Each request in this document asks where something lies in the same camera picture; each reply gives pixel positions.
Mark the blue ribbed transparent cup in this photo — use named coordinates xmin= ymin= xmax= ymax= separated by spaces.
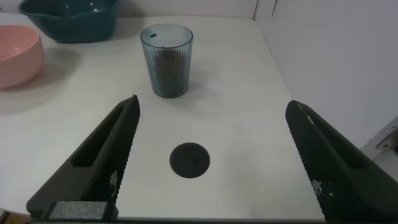
xmin=140 ymin=23 xmax=194 ymax=99

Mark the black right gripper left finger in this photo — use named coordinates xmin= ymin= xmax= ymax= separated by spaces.
xmin=26 ymin=95 xmax=141 ymax=220

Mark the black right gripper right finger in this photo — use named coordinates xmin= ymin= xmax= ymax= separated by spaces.
xmin=285 ymin=100 xmax=398 ymax=224

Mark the pink round bowl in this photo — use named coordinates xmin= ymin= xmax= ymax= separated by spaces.
xmin=0 ymin=24 xmax=45 ymax=90

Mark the metal corner bracket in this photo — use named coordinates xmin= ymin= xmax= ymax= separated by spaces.
xmin=375 ymin=119 xmax=398 ymax=152

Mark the black round disc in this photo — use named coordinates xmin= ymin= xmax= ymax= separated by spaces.
xmin=169 ymin=142 xmax=211 ymax=179

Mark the teal square basin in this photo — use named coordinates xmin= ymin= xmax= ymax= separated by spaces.
xmin=17 ymin=0 xmax=121 ymax=44

